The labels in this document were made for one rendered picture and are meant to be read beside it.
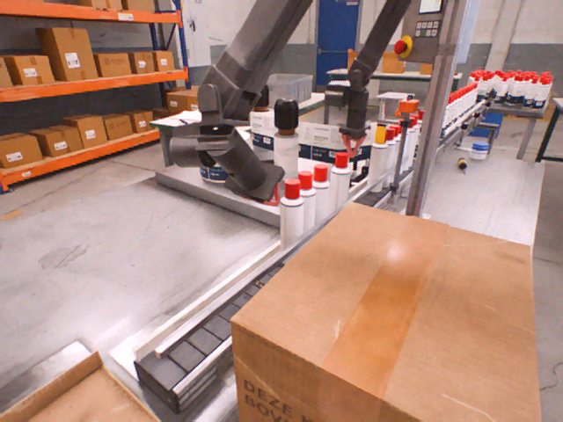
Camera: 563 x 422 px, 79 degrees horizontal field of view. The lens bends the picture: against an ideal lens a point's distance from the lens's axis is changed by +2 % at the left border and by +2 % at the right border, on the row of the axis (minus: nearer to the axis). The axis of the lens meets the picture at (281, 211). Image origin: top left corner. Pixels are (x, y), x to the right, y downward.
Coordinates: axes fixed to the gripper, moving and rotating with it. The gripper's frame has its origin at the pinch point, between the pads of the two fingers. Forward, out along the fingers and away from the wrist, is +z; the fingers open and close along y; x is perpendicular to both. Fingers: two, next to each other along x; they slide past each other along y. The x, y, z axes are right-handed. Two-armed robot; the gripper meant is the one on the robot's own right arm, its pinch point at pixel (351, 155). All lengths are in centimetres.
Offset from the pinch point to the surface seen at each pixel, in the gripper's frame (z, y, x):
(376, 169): 4.8, -5.3, 7.1
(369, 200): 13.5, 1.2, 8.5
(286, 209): -1.7, 45.7, 6.5
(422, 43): -32.1, -7.3, 13.1
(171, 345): 5, 79, 10
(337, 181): -0.3, 22.7, 6.7
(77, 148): 91, -69, -365
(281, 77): 9, -198, -171
